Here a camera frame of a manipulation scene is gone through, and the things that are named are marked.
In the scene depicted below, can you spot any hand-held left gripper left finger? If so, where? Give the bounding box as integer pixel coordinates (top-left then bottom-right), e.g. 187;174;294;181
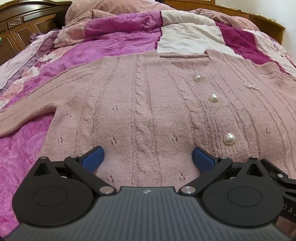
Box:
34;146;117;196

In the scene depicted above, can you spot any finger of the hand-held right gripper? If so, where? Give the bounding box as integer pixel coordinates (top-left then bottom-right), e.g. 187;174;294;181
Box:
261;159;296;187

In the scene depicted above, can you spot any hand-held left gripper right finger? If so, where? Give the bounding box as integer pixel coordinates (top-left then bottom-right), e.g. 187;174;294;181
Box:
179;146;270;196

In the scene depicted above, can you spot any pink knit cardigan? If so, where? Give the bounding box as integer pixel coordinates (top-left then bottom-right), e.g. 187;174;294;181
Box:
0;49;296;234

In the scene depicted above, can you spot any purple patchwork quilt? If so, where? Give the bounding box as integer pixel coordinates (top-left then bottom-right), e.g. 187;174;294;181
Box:
0;9;296;239

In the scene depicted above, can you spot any lilac ruffled pillow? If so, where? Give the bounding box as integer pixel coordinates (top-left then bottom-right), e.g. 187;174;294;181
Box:
0;31;61;90

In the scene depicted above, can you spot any carved wooden headboard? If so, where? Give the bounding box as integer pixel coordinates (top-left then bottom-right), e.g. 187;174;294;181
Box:
0;0;73;66

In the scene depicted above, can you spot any wooden cabinet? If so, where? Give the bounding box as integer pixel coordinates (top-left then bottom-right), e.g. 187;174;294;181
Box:
163;0;285;45

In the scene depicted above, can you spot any pink duvet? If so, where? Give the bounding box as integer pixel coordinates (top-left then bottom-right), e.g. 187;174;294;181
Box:
54;0;260;48

